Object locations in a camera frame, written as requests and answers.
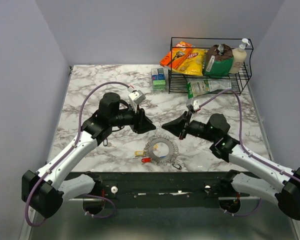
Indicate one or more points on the black wire rack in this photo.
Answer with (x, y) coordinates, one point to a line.
(177, 82)

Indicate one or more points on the yellow chips bag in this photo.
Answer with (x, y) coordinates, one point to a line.
(193, 64)

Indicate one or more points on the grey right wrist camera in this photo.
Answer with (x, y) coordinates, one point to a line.
(193, 105)

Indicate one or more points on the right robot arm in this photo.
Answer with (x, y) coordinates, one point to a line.
(273, 182)

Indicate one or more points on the green white snack bag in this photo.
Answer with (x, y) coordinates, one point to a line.
(198, 87)

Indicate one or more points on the black key tag with key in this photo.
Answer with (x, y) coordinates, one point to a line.
(107, 143)

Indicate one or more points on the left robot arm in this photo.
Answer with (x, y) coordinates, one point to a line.
(46, 189)

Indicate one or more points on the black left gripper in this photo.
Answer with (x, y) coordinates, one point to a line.
(141, 123)

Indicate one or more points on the brown green coffee bag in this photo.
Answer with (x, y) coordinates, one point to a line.
(218, 61)

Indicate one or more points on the orange razor package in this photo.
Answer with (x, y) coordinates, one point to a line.
(177, 56)

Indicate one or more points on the yellow key tag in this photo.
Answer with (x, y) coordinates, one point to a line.
(139, 153)

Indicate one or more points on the green sponge pack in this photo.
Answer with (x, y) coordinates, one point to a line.
(158, 79)

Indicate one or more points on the black mounting base rail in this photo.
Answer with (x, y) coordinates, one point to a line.
(129, 190)

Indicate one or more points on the red key tag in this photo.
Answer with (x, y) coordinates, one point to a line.
(146, 160)

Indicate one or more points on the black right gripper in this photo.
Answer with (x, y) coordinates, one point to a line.
(178, 125)

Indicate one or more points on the cream lotion pump bottle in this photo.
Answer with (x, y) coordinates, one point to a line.
(239, 56)

